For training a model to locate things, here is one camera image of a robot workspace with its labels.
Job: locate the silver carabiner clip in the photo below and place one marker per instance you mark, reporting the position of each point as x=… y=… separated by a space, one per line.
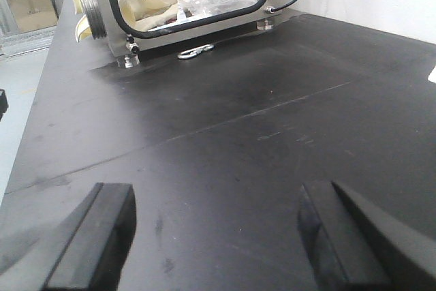
x=193 y=52

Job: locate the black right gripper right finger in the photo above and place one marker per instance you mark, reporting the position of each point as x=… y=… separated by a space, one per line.
x=353 y=244

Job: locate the brown cardboard box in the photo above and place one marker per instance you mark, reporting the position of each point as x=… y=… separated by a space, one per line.
x=32 y=15

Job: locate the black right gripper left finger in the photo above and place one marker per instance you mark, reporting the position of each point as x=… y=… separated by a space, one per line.
x=94 y=258

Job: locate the steel glove box chamber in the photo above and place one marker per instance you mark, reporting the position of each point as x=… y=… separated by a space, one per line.
x=127 y=45

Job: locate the cream rubber glove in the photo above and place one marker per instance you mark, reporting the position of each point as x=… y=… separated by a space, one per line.
x=141 y=15

